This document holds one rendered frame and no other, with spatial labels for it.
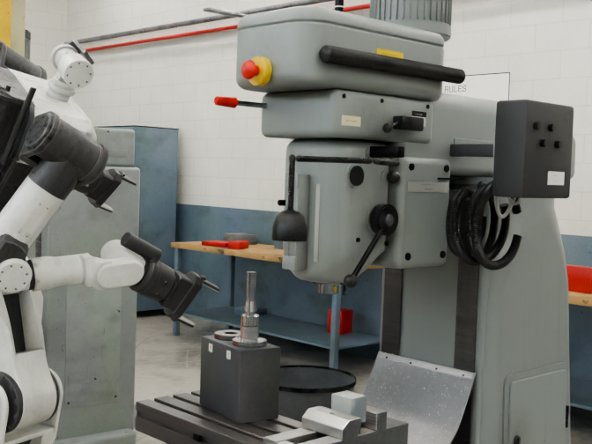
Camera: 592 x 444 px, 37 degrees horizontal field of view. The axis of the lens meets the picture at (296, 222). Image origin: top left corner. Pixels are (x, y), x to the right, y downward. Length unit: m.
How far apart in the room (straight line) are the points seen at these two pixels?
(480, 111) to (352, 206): 0.50
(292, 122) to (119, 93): 8.85
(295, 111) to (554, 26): 4.85
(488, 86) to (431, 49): 4.82
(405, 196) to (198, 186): 7.43
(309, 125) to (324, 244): 0.26
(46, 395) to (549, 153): 1.27
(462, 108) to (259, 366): 0.82
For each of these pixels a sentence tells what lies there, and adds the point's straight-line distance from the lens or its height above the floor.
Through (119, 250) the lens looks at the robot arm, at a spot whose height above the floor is 1.36.
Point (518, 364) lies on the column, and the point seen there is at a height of 1.09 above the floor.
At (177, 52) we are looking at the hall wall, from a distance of 9.81.
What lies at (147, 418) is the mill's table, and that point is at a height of 0.88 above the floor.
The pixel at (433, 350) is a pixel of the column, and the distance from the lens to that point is 2.31.
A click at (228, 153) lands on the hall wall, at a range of 8.98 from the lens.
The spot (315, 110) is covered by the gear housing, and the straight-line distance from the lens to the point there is 1.87.
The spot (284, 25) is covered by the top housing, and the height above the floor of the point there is 1.85.
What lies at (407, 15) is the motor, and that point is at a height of 1.93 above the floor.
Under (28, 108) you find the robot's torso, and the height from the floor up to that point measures 1.67.
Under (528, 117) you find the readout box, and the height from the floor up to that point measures 1.69.
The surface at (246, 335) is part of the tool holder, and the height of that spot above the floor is 1.13.
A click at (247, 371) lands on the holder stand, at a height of 1.05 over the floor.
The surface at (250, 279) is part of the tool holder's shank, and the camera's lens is 2.26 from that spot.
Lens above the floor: 1.54
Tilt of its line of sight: 3 degrees down
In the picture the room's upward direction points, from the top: 2 degrees clockwise
